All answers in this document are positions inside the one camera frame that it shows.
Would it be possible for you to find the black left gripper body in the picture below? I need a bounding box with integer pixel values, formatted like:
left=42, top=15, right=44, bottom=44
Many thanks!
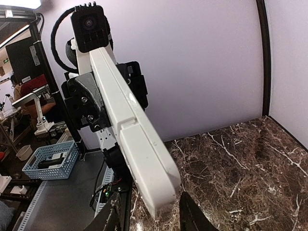
left=62, top=61, right=148, bottom=132

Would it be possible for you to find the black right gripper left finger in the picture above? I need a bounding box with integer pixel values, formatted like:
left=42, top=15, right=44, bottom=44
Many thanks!
left=85, top=192, right=122, bottom=231

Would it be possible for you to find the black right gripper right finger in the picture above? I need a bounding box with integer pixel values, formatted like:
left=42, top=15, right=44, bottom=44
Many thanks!
left=179, top=192, right=218, bottom=231

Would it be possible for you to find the white remote control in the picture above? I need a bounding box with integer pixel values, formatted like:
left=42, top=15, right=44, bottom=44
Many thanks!
left=90, top=48, right=181, bottom=219

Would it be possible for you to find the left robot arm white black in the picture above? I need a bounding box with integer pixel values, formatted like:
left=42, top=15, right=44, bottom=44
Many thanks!
left=62, top=61, right=148, bottom=176

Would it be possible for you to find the small circuit board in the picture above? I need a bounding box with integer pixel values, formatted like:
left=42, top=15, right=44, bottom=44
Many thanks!
left=94, top=183, right=115, bottom=203

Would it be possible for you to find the white desk lamp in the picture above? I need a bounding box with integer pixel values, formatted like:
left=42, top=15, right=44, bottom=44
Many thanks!
left=12, top=92, right=56, bottom=136

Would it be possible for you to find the seated person red shirt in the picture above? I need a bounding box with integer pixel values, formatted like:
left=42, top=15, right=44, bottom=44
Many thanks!
left=11, top=74, right=61, bottom=122

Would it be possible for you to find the blue plastic basket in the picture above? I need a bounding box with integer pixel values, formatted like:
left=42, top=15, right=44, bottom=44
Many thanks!
left=22, top=141, right=79, bottom=180

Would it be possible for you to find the black computer monitor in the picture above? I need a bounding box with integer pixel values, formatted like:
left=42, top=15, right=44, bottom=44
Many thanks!
left=5, top=37, right=43, bottom=84

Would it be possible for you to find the white slotted cable duct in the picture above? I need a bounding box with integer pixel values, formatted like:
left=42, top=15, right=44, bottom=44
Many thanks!
left=17, top=167, right=114, bottom=231

